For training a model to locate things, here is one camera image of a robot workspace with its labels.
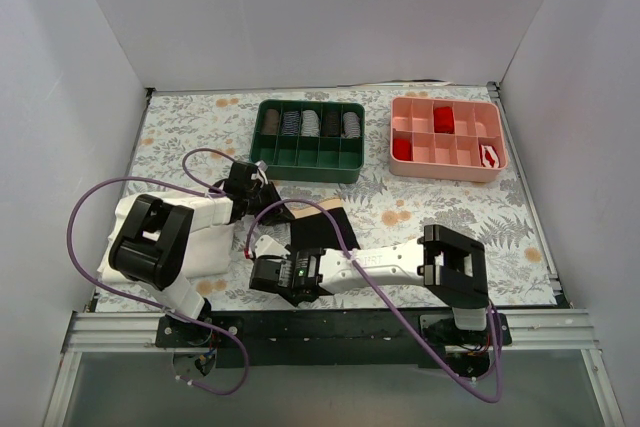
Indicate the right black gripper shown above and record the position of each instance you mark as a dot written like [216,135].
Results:
[293,240]

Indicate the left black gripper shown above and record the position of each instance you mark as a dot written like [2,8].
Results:
[267,198]

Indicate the black underwear beige waistband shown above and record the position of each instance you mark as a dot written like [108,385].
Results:
[312,229]

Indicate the pink divided organizer tray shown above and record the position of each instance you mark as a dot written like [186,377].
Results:
[447,156]

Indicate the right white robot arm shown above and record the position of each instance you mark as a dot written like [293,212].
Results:
[450,265]

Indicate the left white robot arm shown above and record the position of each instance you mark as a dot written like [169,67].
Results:
[156,235]

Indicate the brown rolled underwear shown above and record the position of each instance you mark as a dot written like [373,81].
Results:
[271,121]

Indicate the white grey striped roll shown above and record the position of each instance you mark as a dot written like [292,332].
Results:
[310,125]

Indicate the blue striped rolled underwear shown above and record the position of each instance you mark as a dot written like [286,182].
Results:
[290,123]

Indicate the black rolled underwear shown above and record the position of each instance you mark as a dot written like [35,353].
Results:
[331,124]

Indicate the grey white rolled underwear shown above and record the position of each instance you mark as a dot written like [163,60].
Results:
[351,125]

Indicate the red rolled underwear lower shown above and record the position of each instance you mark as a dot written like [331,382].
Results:
[402,149]

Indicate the red rolled underwear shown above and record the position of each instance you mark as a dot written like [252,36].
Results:
[444,120]
[402,149]

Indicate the red rolled underwear upper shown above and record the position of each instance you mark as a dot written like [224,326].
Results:
[444,120]

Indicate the red white striped roll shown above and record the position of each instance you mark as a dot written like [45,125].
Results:
[488,156]

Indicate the green divided organizer tray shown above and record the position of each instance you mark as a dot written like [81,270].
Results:
[309,159]

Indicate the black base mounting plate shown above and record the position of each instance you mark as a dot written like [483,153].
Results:
[323,337]

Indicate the white folded cloth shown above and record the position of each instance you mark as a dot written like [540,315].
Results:
[210,239]

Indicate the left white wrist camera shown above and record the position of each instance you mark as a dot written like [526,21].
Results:
[261,167]

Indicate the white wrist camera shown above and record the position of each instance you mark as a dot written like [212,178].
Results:
[261,167]
[266,245]

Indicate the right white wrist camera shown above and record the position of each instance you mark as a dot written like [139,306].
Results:
[266,245]

